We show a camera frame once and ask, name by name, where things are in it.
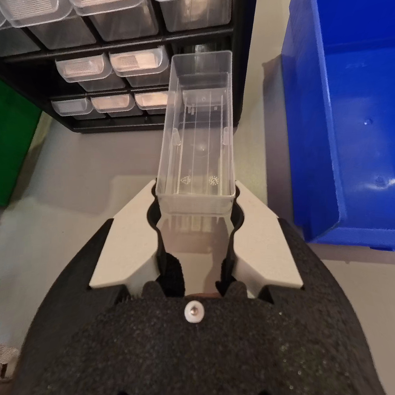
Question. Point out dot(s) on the group of clear cabinet drawers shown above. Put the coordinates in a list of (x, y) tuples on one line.
[(123, 18)]

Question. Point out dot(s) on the blue plastic bin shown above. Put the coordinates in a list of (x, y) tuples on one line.
[(355, 123)]

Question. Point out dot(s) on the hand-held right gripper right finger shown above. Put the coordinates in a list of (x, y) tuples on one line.
[(262, 247)]

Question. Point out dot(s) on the black drawer cabinet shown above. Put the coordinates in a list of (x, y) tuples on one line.
[(243, 46)]

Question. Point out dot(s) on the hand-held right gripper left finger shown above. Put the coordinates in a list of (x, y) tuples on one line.
[(129, 247)]

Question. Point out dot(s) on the clear plastic drawer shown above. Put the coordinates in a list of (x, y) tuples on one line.
[(200, 148)]

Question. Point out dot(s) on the green plastic bin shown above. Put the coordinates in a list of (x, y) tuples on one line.
[(15, 139)]

